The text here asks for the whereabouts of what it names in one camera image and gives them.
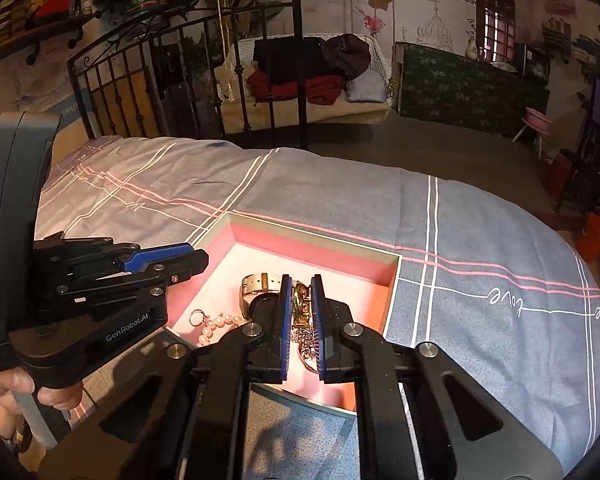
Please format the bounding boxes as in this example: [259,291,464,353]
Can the green patterned counter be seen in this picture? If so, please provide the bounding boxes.
[395,42,551,139]

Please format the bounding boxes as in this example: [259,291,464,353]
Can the grey plaid blanket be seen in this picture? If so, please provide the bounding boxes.
[32,135,600,480]

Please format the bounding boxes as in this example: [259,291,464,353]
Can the person's left hand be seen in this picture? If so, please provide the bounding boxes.
[0,367,84,436]

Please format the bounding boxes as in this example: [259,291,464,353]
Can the black garment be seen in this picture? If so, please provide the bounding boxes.
[254,37,327,99]

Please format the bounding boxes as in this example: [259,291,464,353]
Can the red telephone booth decoration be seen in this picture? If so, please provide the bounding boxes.
[475,0,517,64]

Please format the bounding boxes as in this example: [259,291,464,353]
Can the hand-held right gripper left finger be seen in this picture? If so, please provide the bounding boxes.
[40,274,293,480]

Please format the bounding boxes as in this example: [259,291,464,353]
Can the dark brown jacket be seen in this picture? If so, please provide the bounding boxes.
[320,33,372,82]

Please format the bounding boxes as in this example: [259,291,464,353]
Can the red garment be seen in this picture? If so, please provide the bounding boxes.
[246,72,344,107]

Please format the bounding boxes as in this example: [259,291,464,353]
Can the black metal rack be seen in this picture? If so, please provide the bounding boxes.
[555,77,600,212]

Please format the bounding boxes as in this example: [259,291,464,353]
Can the black metal bed frame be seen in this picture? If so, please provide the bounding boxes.
[66,0,309,139]

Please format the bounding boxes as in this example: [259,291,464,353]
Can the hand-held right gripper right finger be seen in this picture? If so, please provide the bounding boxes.
[310,274,566,480]

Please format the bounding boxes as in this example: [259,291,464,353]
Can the dark beaded chain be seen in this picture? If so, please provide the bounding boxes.
[292,329,321,361]

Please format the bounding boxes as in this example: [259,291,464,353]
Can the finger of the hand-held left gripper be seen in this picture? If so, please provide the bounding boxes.
[32,236,196,272]
[55,249,210,306]

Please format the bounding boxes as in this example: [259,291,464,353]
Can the red box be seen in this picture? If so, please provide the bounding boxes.
[35,0,72,19]

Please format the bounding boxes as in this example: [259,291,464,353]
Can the black cabinet box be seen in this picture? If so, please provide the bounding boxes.
[512,42,552,82]

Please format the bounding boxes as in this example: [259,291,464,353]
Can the white pearl bracelet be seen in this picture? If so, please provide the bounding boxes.
[197,312,247,347]

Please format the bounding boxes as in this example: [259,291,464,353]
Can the box with pink lining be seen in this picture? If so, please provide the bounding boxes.
[167,212,403,413]

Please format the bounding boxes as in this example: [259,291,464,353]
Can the pink stool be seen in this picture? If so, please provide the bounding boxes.
[512,106,556,159]

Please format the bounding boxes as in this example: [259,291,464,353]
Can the dark wall shelf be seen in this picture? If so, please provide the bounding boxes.
[0,10,104,67]

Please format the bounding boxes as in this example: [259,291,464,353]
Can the light blue cloth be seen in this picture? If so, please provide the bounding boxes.
[344,67,387,104]

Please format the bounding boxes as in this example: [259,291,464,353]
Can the wristwatch with light strap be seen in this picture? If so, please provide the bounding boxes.
[239,272,287,322]

